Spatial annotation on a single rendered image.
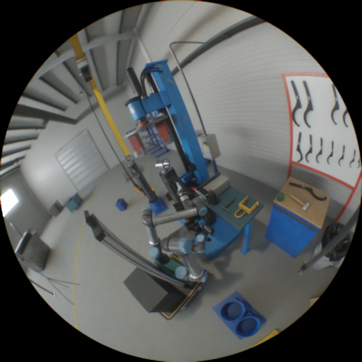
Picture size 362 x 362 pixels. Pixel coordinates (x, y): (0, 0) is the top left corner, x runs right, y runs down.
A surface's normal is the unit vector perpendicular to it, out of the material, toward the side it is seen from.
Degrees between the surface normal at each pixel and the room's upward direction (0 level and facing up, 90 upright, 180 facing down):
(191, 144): 90
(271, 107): 90
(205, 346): 0
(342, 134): 90
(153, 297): 0
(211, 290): 0
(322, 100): 90
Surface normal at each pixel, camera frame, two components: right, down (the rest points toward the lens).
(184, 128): 0.44, 0.34
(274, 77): -0.82, 0.52
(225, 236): -0.36, -0.78
